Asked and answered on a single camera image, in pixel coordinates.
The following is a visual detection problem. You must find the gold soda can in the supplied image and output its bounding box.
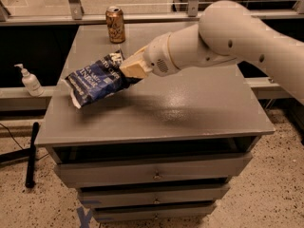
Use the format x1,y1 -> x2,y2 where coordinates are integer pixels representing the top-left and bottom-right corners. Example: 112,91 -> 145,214
105,6 -> 125,43

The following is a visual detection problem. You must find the blue tape cross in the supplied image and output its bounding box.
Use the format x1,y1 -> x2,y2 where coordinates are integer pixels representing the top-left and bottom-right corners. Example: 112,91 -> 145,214
76,207 -> 92,228

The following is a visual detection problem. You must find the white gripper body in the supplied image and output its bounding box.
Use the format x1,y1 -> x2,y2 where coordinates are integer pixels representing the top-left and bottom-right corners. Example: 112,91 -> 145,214
143,33 -> 180,77

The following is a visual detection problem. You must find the bottom grey drawer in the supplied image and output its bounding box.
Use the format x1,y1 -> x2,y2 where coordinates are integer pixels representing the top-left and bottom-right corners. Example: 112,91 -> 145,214
93,201 -> 216,222

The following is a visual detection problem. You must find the top grey drawer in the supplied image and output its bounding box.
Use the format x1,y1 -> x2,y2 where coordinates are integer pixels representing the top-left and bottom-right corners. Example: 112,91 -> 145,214
54,152 -> 253,188

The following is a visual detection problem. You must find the black floor cable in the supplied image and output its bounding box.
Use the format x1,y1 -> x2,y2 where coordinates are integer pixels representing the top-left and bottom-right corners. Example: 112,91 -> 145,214
0,123 -> 50,162

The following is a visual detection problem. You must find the grey drawer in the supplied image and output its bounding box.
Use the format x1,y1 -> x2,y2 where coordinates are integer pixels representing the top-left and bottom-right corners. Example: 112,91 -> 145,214
93,201 -> 216,222
78,184 -> 230,208
54,152 -> 253,188

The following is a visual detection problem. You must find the blue chip bag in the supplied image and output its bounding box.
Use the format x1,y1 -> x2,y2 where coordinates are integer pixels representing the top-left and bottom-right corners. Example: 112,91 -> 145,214
64,50 -> 140,109

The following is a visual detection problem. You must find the grey drawer cabinet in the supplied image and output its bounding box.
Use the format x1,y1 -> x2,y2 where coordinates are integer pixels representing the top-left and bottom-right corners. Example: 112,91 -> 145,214
35,20 -> 276,224

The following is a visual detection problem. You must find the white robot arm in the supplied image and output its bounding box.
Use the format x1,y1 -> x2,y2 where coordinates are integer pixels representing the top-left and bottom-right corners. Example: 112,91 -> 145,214
120,0 -> 304,104

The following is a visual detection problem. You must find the black stand leg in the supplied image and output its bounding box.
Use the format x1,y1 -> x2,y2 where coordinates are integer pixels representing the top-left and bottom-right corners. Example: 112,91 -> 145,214
0,122 -> 39,188

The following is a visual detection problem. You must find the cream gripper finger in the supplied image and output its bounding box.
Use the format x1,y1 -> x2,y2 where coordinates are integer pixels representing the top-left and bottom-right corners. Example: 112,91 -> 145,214
120,54 -> 152,79
133,46 -> 147,55

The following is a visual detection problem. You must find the white pump bottle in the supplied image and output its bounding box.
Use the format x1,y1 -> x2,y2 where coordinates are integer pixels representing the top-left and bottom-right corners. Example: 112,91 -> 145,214
15,64 -> 44,97

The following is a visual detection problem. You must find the grey metal railing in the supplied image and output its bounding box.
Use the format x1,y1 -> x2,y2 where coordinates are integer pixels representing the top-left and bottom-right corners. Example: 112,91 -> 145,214
0,0 -> 304,26

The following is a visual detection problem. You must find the middle grey drawer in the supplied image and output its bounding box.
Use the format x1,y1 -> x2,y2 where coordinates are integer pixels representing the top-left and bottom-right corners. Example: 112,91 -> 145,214
78,184 -> 230,208

